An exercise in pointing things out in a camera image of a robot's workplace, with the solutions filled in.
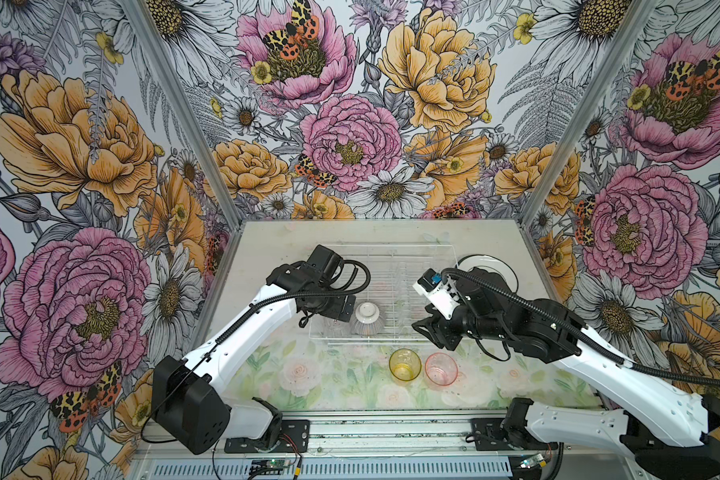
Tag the aluminium front rail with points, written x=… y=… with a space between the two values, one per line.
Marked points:
x=388 y=432

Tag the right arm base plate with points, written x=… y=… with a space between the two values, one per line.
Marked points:
x=495 y=434

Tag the white vented cable duct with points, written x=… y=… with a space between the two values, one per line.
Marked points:
x=344 y=468

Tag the amber glass cup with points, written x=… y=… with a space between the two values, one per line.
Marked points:
x=405 y=365

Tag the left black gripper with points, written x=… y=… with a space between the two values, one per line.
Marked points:
x=334 y=310

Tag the ribbed white bowl upside down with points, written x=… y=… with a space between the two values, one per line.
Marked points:
x=368 y=320

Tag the right aluminium frame post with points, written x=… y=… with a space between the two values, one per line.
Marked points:
x=620 y=50

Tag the aluminium frame post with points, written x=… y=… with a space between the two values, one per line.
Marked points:
x=148 y=36
x=620 y=50

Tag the plate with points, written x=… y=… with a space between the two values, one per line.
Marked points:
x=490 y=264

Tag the left aluminium frame post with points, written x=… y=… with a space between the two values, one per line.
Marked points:
x=148 y=36

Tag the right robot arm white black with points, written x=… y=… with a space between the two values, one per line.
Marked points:
x=665 y=430

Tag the white wire dish rack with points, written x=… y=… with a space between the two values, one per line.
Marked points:
x=394 y=268

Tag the green circuit board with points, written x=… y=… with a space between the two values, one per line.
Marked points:
x=268 y=467

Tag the pink glass cup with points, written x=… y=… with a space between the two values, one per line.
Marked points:
x=441 y=369

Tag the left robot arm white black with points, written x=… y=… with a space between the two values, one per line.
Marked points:
x=187 y=393

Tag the clear glass cup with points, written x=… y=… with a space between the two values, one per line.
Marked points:
x=335 y=329

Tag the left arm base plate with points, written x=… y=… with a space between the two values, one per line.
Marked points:
x=294 y=435

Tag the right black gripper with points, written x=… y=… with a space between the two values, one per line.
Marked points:
x=439 y=328

